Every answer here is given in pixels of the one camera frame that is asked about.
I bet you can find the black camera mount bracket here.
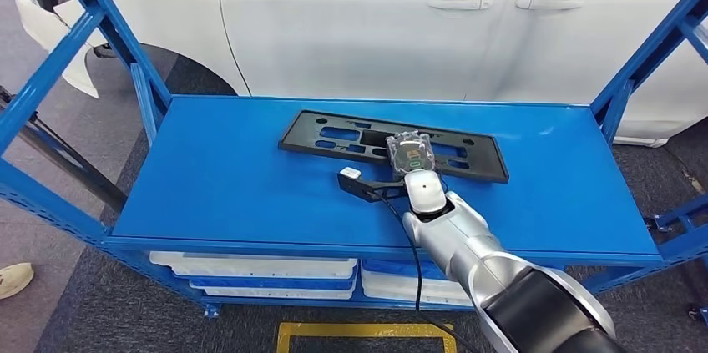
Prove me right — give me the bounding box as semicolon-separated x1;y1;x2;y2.
336;172;408;204

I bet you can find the black stand pole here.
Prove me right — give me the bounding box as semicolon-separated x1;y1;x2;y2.
0;86;129;214

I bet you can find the white car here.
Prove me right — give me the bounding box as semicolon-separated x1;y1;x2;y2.
12;0;708;148

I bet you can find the person's shoe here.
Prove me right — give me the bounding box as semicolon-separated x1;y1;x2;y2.
0;262;35;300

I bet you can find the blue plastic tray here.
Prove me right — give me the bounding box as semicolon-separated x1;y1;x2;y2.
190;276;356;291
362;260;450;281

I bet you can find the black plastic panel part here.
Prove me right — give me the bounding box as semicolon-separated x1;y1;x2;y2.
278;109;510;184

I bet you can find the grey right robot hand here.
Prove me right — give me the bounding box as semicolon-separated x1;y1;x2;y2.
386;130;438;179

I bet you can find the black cable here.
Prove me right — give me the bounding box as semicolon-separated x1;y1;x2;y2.
376;189;471;353

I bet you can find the blue metal shelf rack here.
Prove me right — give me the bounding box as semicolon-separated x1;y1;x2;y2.
0;0;708;323

